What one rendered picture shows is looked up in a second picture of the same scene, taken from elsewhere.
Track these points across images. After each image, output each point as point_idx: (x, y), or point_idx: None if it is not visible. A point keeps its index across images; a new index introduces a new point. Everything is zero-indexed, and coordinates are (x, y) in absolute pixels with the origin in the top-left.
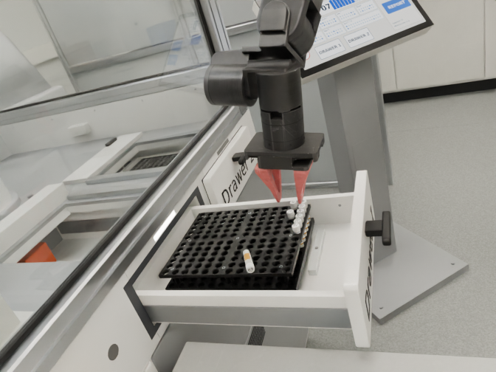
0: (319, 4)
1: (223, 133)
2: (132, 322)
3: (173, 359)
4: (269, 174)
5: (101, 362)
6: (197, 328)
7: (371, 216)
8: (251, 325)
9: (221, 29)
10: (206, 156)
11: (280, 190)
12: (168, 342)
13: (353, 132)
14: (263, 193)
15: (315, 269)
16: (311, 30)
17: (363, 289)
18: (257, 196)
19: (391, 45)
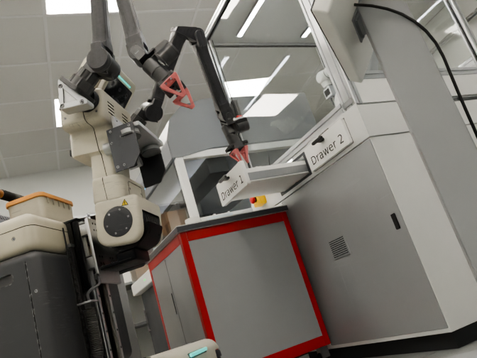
0: (218, 109)
1: (323, 125)
2: None
3: (288, 208)
4: (240, 153)
5: None
6: (299, 207)
7: (240, 179)
8: (253, 197)
9: (330, 59)
10: (309, 138)
11: (246, 159)
12: (287, 202)
13: (407, 126)
14: (366, 166)
15: None
16: (221, 116)
17: (220, 190)
18: (356, 167)
19: (333, 40)
